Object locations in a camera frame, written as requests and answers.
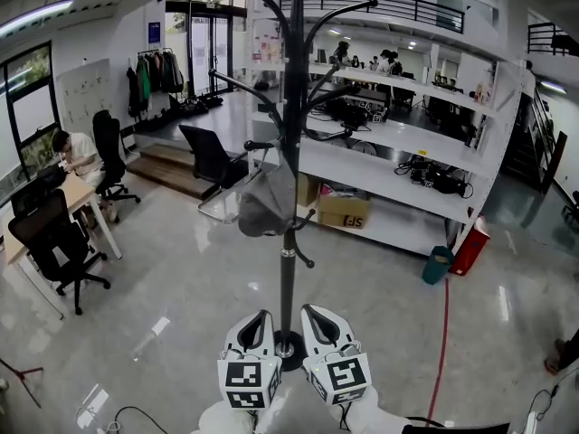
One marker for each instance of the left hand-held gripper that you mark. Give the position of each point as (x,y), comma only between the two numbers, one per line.
(244,375)

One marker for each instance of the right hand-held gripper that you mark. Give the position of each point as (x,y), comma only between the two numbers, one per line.
(344,373)

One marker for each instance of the grey cap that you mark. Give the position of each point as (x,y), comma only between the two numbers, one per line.
(267,201)

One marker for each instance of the black coat rack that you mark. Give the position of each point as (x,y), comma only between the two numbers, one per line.
(294,106)

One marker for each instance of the person's left forearm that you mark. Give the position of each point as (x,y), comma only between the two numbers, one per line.
(221,421)

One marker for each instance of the person's right forearm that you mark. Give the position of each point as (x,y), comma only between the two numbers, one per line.
(375,416)

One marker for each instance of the large printed cardboard box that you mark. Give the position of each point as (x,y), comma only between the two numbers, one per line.
(341,210)

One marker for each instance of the teal waste bin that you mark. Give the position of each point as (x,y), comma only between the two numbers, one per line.
(436,267)

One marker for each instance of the small plain cardboard box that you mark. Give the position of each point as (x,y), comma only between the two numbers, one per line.
(307,190)

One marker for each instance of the black flat panel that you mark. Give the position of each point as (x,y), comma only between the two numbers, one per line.
(452,427)

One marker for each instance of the white metal shelving unit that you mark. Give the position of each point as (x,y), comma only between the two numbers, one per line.
(362,170)

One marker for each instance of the red box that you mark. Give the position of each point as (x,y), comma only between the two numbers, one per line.
(470,247)

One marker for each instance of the wooden steps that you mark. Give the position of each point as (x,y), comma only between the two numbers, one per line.
(163,170)

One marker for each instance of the black cantilever chair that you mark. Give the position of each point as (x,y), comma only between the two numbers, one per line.
(208,152)

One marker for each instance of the light wooden desk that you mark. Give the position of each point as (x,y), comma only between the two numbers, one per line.
(74,195)

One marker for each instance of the red floor stand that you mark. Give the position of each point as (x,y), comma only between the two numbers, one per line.
(25,373)

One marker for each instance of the black mesh office chair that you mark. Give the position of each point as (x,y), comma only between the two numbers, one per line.
(43,233)

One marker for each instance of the pile of black bags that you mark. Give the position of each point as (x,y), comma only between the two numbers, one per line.
(196,105)

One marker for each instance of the black high-back office chair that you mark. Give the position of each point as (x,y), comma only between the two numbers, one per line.
(108,143)

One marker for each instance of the black bag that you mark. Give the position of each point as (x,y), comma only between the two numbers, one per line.
(50,176)

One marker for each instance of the black laptop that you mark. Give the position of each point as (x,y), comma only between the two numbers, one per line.
(25,199)

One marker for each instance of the dark staircase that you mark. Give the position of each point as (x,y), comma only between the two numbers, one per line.
(534,152)

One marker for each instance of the glass entrance door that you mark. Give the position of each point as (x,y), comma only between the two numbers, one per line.
(203,48)

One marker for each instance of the white board with sketches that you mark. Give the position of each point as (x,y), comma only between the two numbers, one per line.
(83,91)

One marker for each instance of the black framed window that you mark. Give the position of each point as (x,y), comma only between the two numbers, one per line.
(36,116)

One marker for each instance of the blue poster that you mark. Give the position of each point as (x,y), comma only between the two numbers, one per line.
(154,32)

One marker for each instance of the long black balcony railing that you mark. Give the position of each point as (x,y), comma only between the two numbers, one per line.
(384,0)

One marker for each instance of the short black balcony railing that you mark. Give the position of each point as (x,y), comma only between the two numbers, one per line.
(552,39)

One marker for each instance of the ceiling light strip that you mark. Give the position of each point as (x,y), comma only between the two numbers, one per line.
(36,16)

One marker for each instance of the clothes rail with garments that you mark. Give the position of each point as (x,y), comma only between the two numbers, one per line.
(156,75)

